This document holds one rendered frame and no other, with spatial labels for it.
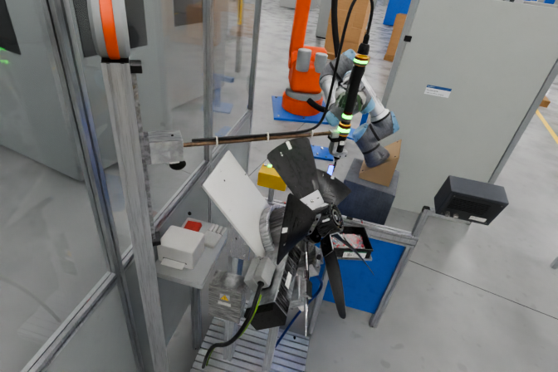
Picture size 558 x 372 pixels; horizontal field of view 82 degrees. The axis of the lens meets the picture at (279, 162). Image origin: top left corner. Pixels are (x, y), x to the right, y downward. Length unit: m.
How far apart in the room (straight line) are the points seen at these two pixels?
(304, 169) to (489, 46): 2.15
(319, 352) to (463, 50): 2.46
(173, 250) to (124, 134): 0.69
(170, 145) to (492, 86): 2.73
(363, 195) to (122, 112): 1.45
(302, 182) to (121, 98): 0.72
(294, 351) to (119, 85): 1.82
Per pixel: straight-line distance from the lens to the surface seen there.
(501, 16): 3.08
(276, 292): 1.12
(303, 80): 5.02
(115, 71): 0.88
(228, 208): 1.21
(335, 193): 1.49
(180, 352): 2.31
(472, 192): 1.78
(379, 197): 1.97
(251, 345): 2.23
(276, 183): 1.75
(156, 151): 0.97
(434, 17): 2.96
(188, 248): 1.47
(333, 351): 2.39
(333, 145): 1.20
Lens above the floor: 2.04
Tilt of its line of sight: 32 degrees down
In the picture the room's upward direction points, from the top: 8 degrees clockwise
